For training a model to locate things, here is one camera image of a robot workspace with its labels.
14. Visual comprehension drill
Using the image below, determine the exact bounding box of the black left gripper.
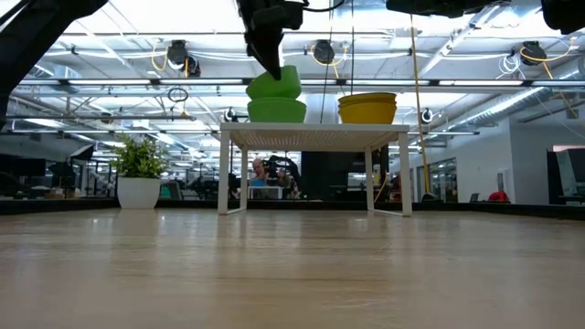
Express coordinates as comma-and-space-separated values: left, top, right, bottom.
236, 0, 305, 81

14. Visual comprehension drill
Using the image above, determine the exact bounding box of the green mini bowl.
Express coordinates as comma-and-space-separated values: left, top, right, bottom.
245, 64, 303, 102
246, 97, 308, 124

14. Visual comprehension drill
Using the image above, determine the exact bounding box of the yellow bowl patterned inside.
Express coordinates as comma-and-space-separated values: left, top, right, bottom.
337, 91, 399, 109
338, 100, 399, 125

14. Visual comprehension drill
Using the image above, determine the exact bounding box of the white perforated metal shelf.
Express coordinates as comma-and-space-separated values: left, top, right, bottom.
217, 122, 414, 218

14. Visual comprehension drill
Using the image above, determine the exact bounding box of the person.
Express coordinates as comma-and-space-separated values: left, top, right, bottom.
250, 157, 267, 187

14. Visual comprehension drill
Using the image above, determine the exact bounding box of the black cabinet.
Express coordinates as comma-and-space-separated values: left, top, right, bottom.
300, 151, 367, 201

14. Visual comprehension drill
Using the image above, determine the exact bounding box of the long ceiling light bar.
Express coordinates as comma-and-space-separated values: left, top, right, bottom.
17, 78, 585, 89

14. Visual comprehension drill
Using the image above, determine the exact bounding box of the green plant in white pot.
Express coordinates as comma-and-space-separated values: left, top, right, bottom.
109, 133, 171, 211

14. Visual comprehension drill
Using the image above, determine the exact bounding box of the dark monitor screen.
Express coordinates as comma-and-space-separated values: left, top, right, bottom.
546, 145, 585, 206

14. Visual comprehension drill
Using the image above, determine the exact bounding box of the large black ceiling cable reel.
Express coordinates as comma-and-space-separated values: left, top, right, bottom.
312, 39, 337, 67
519, 40, 548, 66
165, 39, 203, 80

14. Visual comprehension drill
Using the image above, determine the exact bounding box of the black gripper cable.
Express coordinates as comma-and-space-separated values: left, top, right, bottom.
301, 0, 347, 14

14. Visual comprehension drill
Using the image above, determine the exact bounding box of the black hanging cable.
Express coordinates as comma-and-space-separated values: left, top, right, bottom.
348, 0, 356, 95

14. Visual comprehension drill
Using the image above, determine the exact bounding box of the black coiled cable loop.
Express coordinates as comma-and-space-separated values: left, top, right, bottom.
166, 87, 190, 105

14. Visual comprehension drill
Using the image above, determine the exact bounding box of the yellow hanging cable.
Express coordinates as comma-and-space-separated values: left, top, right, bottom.
408, 13, 431, 194

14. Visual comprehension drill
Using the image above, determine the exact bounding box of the silver ventilation duct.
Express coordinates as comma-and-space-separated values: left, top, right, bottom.
463, 85, 552, 132

